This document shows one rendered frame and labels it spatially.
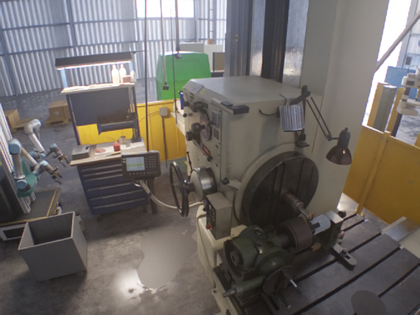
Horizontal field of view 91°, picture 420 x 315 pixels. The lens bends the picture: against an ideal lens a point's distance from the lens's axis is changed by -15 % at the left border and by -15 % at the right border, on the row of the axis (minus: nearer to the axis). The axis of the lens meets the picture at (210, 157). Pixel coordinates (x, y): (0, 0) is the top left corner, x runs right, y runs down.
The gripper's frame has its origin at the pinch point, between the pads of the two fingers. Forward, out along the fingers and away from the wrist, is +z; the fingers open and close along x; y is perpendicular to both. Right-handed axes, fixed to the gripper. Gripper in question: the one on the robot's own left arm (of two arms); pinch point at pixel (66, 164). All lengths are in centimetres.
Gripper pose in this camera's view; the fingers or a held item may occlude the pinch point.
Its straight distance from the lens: 357.0
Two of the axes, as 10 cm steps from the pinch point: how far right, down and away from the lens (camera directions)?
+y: 8.9, -4.6, 0.2
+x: -2.0, -3.4, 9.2
